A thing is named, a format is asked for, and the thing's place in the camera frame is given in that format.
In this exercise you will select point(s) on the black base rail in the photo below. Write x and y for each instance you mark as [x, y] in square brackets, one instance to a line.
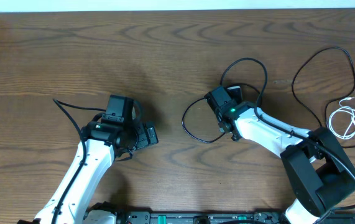
[227, 217]

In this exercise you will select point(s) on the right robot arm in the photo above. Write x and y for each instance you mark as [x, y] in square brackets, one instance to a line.
[319, 171]

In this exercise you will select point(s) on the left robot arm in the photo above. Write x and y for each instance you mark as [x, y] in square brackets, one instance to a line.
[114, 131]

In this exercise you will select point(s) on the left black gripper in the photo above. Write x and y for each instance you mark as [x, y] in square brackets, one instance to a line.
[145, 140]

